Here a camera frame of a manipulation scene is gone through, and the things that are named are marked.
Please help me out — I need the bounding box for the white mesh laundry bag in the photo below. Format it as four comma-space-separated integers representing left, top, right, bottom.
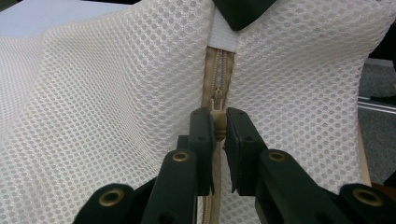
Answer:
0, 0, 396, 224

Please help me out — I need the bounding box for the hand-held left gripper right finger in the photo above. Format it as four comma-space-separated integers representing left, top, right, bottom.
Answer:
223, 106, 269, 197

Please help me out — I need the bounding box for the metal floor rail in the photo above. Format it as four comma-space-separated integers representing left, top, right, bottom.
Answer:
358, 95, 396, 115

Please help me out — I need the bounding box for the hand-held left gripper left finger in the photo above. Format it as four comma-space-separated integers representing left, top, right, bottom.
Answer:
177, 106, 218, 197

